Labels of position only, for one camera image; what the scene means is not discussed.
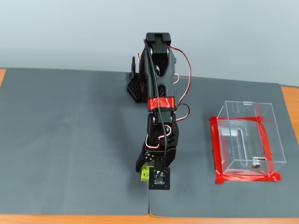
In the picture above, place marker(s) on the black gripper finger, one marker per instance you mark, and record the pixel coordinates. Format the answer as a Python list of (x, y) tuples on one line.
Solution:
[(146, 161)]

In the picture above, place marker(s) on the green lego block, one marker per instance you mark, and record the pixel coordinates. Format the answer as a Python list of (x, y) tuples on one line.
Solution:
[(144, 176)]

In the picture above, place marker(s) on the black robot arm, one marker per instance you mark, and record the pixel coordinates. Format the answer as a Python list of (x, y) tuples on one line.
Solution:
[(163, 79)]

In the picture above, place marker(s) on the red tape band on arm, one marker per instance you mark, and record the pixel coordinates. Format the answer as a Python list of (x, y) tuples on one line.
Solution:
[(163, 103)]

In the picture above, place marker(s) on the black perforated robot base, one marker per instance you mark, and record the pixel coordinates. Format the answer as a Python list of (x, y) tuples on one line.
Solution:
[(133, 89)]

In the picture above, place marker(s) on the transparent plastic box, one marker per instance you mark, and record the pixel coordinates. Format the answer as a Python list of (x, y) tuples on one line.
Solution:
[(247, 142)]

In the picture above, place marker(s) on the silver box lock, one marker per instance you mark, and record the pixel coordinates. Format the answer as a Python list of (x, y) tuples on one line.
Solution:
[(255, 163)]

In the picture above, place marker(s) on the grey mat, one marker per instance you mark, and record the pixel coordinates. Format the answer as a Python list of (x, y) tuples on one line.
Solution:
[(198, 163), (70, 140)]

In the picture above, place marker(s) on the red floor tape strip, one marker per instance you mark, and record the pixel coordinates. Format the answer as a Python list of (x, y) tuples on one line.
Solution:
[(245, 179), (266, 144), (216, 149)]

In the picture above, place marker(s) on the black table clamp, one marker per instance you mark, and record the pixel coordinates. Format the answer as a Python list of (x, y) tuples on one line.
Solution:
[(133, 70)]

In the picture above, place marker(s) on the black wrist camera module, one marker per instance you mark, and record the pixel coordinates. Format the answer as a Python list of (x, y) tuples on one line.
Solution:
[(160, 179)]

